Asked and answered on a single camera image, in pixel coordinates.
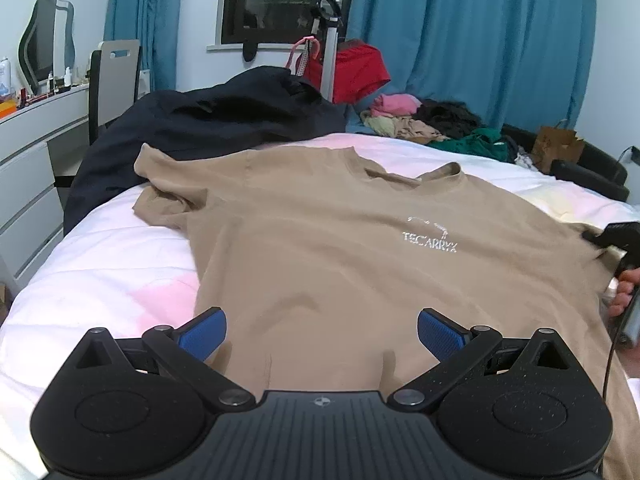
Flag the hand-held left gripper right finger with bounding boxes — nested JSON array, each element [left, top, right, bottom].
[[389, 308, 572, 409]]

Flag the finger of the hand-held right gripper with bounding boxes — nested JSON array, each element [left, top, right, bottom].
[[582, 222, 640, 257]]

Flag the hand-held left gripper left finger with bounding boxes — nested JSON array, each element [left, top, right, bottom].
[[75, 307, 256, 414]]

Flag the tan t-shirt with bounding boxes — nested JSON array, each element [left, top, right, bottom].
[[132, 143, 637, 480]]

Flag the silver clothes stand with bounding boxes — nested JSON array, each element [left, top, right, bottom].
[[301, 0, 343, 101]]

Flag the person's right hand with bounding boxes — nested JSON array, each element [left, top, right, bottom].
[[607, 267, 640, 319]]

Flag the black bench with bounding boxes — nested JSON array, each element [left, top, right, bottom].
[[502, 123, 631, 203]]

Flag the white bed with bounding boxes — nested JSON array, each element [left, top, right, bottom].
[[0, 132, 640, 480]]

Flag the brown paper bag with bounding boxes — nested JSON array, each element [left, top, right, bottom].
[[531, 121, 586, 173]]

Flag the green cloth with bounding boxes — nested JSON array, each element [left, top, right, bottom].
[[428, 128, 521, 163]]

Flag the black cloth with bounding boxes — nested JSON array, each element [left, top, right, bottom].
[[414, 99, 484, 140]]

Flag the dark navy garment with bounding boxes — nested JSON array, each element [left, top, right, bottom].
[[63, 66, 348, 237]]

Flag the beige cloth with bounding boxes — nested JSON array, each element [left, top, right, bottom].
[[360, 110, 451, 143]]

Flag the pink cloth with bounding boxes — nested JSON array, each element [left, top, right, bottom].
[[371, 93, 424, 117]]

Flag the white dresser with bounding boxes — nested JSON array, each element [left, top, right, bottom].
[[0, 82, 92, 282]]

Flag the blue curtain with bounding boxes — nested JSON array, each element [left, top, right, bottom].
[[104, 0, 188, 93], [346, 0, 599, 131]]

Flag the grey black chair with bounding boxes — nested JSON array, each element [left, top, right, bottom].
[[87, 39, 143, 147]]

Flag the red garment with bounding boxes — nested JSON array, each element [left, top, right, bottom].
[[299, 40, 392, 105]]

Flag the pink hanger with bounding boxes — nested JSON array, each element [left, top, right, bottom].
[[285, 36, 322, 79]]

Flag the dark window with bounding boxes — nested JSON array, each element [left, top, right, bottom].
[[220, 0, 359, 47]]

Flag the black cable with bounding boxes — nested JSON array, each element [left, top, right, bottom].
[[602, 328, 624, 403]]

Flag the wavy frame mirror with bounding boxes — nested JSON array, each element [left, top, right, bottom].
[[18, 0, 76, 96]]

